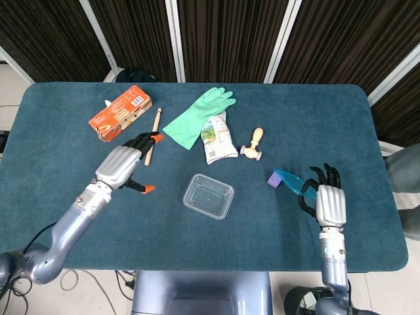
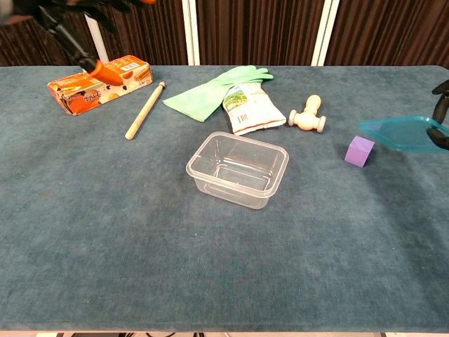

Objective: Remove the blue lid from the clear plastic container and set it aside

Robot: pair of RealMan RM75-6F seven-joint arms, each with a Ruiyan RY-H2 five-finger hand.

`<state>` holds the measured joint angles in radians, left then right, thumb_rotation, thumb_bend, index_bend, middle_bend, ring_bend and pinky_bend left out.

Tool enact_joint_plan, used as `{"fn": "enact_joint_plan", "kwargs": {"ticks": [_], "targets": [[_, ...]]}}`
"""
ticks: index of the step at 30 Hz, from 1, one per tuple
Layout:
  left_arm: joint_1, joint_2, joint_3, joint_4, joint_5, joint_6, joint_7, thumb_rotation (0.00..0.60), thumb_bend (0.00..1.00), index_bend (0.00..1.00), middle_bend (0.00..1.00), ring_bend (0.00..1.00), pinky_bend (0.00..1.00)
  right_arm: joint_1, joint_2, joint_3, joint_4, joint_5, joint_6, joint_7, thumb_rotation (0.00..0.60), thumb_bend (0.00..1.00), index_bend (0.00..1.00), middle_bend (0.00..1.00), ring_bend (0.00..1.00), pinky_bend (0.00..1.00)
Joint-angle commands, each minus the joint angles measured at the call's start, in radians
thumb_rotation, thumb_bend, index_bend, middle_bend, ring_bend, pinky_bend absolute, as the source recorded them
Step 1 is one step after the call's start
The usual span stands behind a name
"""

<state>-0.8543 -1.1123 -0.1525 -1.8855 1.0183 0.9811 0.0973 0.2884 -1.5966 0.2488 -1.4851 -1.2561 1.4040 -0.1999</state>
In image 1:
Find right silver robot hand black fingers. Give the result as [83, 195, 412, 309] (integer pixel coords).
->
[297, 163, 348, 230]

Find left silver robot hand orange fingertips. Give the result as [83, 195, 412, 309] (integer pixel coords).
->
[94, 131, 165, 196]

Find blue container lid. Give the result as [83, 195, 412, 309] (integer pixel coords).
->
[274, 168, 320, 201]

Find clear teal-rimmed plastic container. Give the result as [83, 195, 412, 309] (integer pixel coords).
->
[182, 173, 236, 219]

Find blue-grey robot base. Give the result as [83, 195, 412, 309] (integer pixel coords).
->
[131, 270, 273, 315]

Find orange cardboard carton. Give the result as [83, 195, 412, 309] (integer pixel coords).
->
[87, 85, 154, 144]

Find wooden stick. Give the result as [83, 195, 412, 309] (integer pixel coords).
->
[144, 107, 163, 166]

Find purple cube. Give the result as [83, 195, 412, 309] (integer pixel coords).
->
[267, 173, 284, 189]

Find blue table cloth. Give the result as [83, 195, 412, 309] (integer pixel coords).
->
[0, 81, 410, 273]

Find person in grey trousers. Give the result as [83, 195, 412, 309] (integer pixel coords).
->
[383, 143, 420, 242]

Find green rubber glove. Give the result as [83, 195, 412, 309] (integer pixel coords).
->
[161, 87, 237, 151]

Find black bag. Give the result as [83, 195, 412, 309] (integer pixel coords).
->
[115, 68, 159, 83]

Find wooden roller massager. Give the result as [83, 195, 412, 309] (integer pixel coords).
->
[239, 127, 264, 161]

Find black trash bin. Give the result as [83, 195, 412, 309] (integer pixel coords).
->
[283, 285, 354, 315]

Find white snack bag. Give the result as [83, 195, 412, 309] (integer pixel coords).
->
[200, 111, 240, 165]

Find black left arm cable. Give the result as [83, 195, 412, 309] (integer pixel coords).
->
[25, 221, 58, 252]

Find black floor cable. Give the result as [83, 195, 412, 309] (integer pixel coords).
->
[114, 270, 137, 301]

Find white partition post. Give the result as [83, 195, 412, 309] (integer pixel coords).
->
[263, 0, 303, 83]
[165, 0, 186, 83]
[0, 45, 35, 85]
[77, 0, 124, 83]
[367, 41, 420, 106]

